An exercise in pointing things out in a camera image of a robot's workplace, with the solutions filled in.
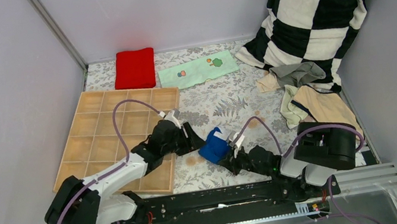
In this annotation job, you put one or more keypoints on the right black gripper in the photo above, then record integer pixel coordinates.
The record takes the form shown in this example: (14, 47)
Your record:
(231, 162)

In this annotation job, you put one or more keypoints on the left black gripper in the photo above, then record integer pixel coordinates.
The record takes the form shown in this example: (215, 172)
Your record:
(193, 143)

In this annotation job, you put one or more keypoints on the blue underwear with white lettering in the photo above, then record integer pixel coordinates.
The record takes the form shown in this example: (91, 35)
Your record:
(216, 146)

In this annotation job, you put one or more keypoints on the beige cloth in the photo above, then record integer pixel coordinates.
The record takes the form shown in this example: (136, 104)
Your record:
(325, 107)

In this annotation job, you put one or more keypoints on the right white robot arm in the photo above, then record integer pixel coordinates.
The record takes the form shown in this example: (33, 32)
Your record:
(319, 150)

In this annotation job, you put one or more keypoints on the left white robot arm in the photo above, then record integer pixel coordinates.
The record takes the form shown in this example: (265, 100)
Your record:
(94, 199)

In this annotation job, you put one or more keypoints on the floral patterned table mat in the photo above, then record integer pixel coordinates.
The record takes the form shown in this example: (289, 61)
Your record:
(226, 102)

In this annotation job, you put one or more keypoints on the light green patterned cloth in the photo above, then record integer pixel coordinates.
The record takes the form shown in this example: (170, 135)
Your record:
(198, 71)

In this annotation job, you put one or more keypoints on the pale yellow cloth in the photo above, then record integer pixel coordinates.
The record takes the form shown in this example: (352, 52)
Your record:
(292, 114)

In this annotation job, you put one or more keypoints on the wooden compartment tray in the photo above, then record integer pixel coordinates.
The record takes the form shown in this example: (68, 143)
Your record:
(107, 124)

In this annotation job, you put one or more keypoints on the cream cloth under grey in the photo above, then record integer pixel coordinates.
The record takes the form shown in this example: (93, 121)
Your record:
(268, 83)

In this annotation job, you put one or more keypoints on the red folded cloth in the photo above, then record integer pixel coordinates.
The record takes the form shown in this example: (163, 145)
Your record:
(135, 69)

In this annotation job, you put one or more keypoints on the grey crumpled cloth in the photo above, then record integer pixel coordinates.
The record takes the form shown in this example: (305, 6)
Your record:
(298, 74)

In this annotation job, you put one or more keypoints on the black white checkered blanket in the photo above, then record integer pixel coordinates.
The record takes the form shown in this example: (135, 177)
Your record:
(296, 31)

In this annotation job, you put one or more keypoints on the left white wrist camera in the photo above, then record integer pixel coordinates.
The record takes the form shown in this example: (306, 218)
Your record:
(173, 117)

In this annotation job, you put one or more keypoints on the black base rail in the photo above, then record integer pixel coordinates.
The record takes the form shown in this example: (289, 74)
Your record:
(232, 204)

